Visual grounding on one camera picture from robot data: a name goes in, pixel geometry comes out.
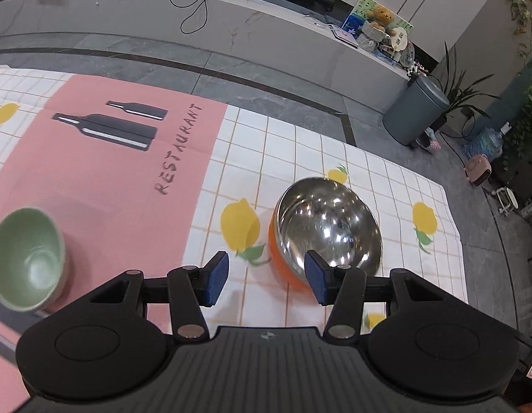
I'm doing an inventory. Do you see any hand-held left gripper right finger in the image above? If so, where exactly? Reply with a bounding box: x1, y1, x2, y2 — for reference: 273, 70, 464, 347
304, 250, 456, 345

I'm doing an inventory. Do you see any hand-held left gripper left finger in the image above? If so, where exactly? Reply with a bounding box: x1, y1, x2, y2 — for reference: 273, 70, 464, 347
87, 250, 231, 345

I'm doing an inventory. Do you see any orange steel bowl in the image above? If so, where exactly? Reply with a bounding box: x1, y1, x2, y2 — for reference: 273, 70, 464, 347
267, 177, 384, 291

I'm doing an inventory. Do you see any green ceramic bowl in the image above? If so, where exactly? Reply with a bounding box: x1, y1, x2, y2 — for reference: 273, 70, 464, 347
0, 207, 71, 313

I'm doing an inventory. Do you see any pink and white printed tablecloth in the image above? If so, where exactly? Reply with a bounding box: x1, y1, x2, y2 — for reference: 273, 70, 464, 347
0, 65, 470, 401

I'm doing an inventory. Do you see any white stool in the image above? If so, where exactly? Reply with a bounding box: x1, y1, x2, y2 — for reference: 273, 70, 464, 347
492, 187, 518, 216

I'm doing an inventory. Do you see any patterned fabric pouch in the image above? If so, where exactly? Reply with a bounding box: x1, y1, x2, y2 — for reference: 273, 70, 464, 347
421, 129, 441, 153

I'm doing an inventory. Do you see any grey trash bin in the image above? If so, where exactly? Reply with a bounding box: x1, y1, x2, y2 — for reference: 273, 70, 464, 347
382, 75, 451, 147

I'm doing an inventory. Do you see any pink heater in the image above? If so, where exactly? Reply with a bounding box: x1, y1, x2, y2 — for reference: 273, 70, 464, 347
464, 156, 494, 187

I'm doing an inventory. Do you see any blue water bottle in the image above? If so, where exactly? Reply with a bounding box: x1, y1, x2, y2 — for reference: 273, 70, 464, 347
464, 127, 505, 162

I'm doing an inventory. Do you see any long-leaved potted plant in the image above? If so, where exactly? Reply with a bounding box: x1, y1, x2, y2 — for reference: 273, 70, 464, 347
434, 41, 501, 138

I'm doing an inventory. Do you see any bushy green plant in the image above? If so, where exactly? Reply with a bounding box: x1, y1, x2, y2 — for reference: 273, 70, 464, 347
502, 82, 532, 173

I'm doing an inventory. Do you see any white notebook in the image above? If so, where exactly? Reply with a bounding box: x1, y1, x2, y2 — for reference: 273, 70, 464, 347
330, 23, 359, 48

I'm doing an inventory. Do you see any grey knitted basket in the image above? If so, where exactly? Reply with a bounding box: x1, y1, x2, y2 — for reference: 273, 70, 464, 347
360, 19, 387, 52

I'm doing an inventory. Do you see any round paper fan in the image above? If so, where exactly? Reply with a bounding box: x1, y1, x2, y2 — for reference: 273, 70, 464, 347
389, 26, 408, 50

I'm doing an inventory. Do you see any brown teddy bear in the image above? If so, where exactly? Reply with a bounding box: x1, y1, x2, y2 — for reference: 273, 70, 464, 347
365, 6, 393, 27

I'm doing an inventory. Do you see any green picture board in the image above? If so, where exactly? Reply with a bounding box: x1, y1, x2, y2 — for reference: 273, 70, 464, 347
343, 0, 415, 46

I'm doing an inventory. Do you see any grey marble television console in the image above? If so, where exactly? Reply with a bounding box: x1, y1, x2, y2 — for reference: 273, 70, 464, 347
0, 0, 415, 115

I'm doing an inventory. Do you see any hanging vine plant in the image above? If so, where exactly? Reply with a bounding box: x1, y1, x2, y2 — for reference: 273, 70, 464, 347
504, 0, 532, 59

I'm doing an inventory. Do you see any black cable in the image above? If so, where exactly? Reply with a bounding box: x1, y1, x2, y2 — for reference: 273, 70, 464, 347
173, 0, 230, 33

